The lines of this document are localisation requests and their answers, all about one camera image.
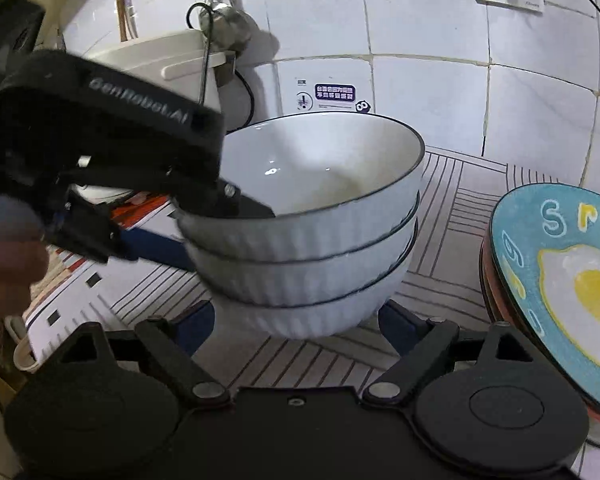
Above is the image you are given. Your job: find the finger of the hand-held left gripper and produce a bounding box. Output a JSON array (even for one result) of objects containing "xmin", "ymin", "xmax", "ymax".
[
  {"xmin": 62, "ymin": 164, "xmax": 277, "ymax": 220},
  {"xmin": 45, "ymin": 194, "xmax": 194, "ymax": 272}
]

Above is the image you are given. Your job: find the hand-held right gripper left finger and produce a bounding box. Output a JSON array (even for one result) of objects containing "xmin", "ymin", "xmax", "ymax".
[{"xmin": 60, "ymin": 300, "xmax": 231, "ymax": 408}]

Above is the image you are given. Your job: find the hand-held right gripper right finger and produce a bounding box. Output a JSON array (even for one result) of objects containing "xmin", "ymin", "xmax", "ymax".
[{"xmin": 362, "ymin": 300, "xmax": 536, "ymax": 408}]

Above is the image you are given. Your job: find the large white ribbed bowl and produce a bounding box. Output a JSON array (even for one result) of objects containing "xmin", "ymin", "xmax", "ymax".
[{"xmin": 205, "ymin": 217, "xmax": 420, "ymax": 339}]

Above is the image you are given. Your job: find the medium white ribbed bowl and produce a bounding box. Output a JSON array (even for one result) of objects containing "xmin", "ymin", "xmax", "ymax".
[{"xmin": 182, "ymin": 190, "xmax": 422, "ymax": 306}]

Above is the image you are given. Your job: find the orange plate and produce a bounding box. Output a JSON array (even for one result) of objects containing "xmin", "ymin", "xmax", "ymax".
[{"xmin": 480, "ymin": 232, "xmax": 600, "ymax": 423}]

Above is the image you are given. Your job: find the small white ribbed bowl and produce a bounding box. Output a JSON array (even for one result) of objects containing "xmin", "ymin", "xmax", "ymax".
[{"xmin": 175, "ymin": 112, "xmax": 426, "ymax": 263}]

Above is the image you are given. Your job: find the blue fried egg plate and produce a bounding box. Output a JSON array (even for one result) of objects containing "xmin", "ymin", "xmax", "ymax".
[{"xmin": 487, "ymin": 183, "xmax": 600, "ymax": 411}]

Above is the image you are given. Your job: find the person's left hand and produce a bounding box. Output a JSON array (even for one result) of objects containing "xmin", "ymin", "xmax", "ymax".
[{"xmin": 0, "ymin": 195, "xmax": 49, "ymax": 321}]

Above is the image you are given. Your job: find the red striped cloth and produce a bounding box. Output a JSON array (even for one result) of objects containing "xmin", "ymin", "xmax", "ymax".
[{"xmin": 27, "ymin": 192, "xmax": 181, "ymax": 321}]

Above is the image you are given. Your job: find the white rice cooker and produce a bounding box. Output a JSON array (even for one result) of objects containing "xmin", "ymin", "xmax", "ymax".
[{"xmin": 62, "ymin": 29, "xmax": 237, "ymax": 206}]

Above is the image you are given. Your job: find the copper pipe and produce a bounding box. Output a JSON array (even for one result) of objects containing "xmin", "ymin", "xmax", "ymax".
[{"xmin": 119, "ymin": 0, "xmax": 140, "ymax": 41}]

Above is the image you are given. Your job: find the striped table mat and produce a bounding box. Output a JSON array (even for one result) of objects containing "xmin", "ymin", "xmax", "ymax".
[{"xmin": 22, "ymin": 145, "xmax": 511, "ymax": 391}]

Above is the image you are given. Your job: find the metal ladle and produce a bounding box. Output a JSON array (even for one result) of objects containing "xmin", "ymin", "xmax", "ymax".
[{"xmin": 198, "ymin": 0, "xmax": 258, "ymax": 53}]

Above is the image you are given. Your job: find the black cooker power cable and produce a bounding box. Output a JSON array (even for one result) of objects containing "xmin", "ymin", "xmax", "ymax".
[{"xmin": 232, "ymin": 67, "xmax": 256, "ymax": 128}]

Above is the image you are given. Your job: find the metal wire hook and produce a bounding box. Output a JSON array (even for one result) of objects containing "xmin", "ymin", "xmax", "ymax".
[{"xmin": 187, "ymin": 2, "xmax": 218, "ymax": 106}]

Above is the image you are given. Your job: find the wall sticker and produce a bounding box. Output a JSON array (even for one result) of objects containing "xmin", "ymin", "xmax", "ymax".
[{"xmin": 280, "ymin": 76, "xmax": 376, "ymax": 117}]

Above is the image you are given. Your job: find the white cord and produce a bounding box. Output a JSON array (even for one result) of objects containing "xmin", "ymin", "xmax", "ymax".
[{"xmin": 12, "ymin": 317, "xmax": 38, "ymax": 373}]

